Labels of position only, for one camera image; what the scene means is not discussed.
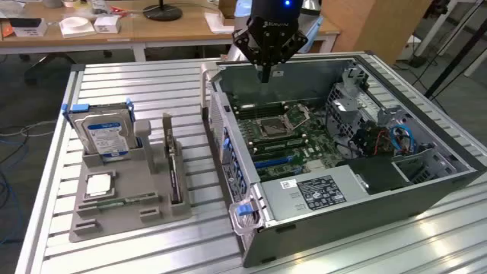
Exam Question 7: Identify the blue case latch handle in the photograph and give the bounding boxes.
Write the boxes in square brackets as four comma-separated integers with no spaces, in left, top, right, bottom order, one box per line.
[235,203,255,217]

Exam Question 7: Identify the white box with black lid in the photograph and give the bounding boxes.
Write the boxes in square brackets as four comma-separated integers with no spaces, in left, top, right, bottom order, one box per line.
[9,17,50,37]

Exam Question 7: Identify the small white box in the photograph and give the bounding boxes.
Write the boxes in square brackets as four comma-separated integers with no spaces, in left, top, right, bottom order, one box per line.
[94,15,123,34]

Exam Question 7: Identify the green motherboard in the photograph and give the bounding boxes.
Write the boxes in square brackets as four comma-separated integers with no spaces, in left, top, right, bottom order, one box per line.
[229,94,343,178]

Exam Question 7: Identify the silver CPU chip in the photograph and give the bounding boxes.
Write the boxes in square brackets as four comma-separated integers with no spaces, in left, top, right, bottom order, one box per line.
[86,174,115,198]

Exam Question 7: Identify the blue floor cable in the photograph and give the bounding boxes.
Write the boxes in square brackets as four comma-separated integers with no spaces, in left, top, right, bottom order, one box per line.
[0,136,29,246]

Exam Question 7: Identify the black round lamp base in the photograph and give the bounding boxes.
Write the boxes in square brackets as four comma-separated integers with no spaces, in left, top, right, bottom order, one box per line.
[143,0,183,22]

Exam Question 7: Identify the tall metal disk bay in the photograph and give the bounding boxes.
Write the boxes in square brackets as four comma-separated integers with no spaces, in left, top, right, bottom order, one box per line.
[326,67,386,140]

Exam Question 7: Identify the low metal disk bay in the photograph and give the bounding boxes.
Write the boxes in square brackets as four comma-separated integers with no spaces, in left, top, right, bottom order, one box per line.
[392,147,460,185]

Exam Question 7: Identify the grey parts rack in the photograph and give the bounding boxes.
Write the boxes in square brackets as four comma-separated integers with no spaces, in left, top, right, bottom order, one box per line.
[69,119,194,243]

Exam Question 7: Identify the stack of white papers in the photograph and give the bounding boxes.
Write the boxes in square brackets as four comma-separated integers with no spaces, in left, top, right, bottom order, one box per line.
[205,11,237,35]

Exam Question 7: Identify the metal socket cover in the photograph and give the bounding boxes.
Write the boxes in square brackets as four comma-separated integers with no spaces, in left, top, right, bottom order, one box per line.
[285,104,317,128]

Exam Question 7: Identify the black wire bundle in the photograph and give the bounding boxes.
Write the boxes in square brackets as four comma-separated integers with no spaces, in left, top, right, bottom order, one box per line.
[349,122,393,158]

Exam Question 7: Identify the RAM stick with white label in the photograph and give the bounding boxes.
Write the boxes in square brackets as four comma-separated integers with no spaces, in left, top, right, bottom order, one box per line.
[253,138,307,154]

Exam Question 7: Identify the open grey PC case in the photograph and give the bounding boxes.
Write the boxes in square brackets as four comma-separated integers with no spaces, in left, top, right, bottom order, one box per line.
[199,51,487,269]

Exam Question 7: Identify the hard disk in blue caddy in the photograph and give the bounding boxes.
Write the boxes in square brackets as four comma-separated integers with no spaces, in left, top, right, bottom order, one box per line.
[62,98,138,165]

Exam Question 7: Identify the black stand pole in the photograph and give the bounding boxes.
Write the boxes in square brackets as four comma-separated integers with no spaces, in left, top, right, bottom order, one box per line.
[425,0,487,99]

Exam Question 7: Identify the CPU socket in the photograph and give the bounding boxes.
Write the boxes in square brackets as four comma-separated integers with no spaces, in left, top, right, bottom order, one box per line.
[257,116,290,136]

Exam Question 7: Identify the green RAM stick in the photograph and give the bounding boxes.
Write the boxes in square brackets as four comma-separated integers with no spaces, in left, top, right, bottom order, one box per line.
[81,195,158,209]

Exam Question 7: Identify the blue wire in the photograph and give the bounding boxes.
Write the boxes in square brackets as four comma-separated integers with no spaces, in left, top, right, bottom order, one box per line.
[390,124,418,156]

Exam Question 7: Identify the blue expansion slot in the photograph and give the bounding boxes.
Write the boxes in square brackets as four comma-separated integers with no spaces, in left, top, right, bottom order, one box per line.
[254,158,297,170]

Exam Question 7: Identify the wooden desk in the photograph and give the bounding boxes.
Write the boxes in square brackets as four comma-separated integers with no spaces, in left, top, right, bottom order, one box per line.
[0,0,342,62]

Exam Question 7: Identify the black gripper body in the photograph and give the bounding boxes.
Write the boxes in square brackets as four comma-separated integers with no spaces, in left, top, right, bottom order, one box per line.
[247,0,305,66]

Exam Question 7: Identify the grey power supply unit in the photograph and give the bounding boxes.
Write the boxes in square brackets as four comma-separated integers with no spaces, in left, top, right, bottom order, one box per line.
[261,165,373,222]

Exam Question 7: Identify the white floor cable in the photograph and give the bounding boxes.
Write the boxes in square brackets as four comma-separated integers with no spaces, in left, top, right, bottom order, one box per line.
[0,121,58,138]

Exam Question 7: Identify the brown cardboard box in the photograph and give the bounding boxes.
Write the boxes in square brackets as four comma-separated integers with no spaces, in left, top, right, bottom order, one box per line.
[219,0,238,19]

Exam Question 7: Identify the wooden cabinet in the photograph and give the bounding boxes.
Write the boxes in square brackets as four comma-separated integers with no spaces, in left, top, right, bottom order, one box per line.
[322,0,436,65]

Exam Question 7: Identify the graphics card with metal bracket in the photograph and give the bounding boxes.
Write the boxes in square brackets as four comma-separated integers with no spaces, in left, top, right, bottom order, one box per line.
[162,112,183,205]

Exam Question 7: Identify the black office chair base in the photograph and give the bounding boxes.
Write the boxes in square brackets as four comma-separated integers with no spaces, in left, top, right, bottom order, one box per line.
[19,50,115,85]

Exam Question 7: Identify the red wire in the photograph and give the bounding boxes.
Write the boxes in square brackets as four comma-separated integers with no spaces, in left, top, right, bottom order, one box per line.
[374,132,390,155]

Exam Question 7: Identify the white block with ring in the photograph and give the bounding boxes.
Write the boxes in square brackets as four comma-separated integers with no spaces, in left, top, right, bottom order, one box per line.
[59,16,97,39]

